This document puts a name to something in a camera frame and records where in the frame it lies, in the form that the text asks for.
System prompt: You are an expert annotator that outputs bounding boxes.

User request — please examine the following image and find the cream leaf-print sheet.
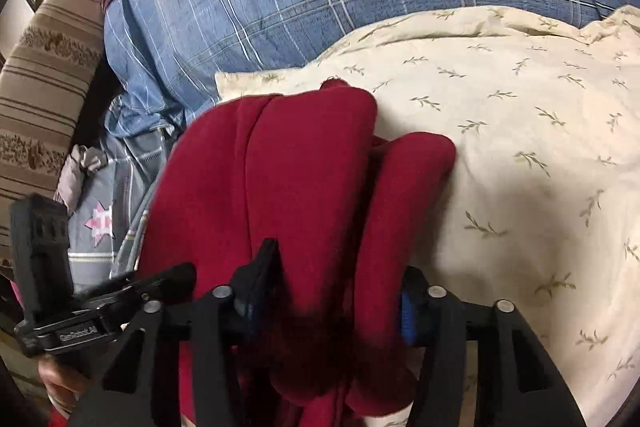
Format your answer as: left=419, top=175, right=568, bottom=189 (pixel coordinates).
left=214, top=4, right=640, bottom=427

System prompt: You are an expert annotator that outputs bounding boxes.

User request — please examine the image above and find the small grey pink cloth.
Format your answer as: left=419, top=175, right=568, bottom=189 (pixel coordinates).
left=54, top=143, right=109, bottom=214

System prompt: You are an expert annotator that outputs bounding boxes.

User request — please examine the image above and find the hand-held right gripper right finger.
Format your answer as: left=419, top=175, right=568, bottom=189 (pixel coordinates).
left=396, top=264, right=589, bottom=427

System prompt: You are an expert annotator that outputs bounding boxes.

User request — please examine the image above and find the person's left hand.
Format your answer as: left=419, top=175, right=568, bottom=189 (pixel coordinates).
left=39, top=352, right=92, bottom=410

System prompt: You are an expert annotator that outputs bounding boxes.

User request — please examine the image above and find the red garment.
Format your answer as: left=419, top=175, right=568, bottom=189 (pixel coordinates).
left=136, top=78, right=458, bottom=427

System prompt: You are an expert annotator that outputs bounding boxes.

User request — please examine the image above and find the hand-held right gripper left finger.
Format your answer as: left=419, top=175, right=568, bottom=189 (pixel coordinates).
left=65, top=237, right=280, bottom=427

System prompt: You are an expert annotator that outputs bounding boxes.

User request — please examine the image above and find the striped brown sofa cushion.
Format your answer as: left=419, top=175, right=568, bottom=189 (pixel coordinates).
left=0, top=0, right=110, bottom=269

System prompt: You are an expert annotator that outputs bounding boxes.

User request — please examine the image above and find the grey cloth with pink star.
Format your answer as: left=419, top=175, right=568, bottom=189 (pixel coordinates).
left=65, top=96, right=178, bottom=294

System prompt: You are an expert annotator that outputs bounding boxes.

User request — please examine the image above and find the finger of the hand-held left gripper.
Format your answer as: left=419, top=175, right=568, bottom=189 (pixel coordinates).
left=114, top=262, right=197, bottom=304

